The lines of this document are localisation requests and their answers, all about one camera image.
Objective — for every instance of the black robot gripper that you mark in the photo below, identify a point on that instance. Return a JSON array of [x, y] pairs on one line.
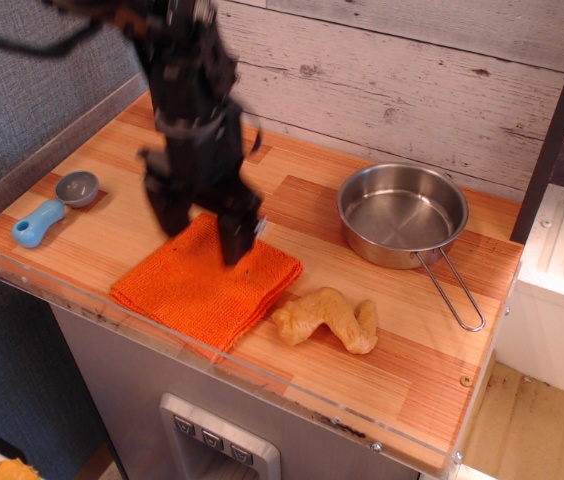
[[202, 165]]

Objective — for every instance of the orange cloth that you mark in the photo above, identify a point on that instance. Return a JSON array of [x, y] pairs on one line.
[[185, 286]]

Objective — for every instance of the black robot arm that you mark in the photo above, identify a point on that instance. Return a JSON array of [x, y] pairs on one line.
[[190, 77]]

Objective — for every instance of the tan toy chicken piece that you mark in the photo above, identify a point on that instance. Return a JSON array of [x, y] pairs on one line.
[[355, 327]]

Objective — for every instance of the blue grey ice cream scoop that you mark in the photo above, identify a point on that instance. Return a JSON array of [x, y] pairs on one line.
[[75, 190]]

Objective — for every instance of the stainless steel pot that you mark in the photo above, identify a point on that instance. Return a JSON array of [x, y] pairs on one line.
[[402, 217]]

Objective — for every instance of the silver toy fridge dispenser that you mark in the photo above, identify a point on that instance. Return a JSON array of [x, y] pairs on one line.
[[205, 446]]

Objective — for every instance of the yellow object bottom left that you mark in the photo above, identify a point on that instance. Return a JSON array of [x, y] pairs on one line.
[[15, 469]]

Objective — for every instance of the white toy sink unit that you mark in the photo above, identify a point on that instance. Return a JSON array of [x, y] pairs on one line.
[[530, 337]]

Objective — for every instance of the dark right frame post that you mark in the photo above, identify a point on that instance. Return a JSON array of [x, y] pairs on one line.
[[541, 175]]

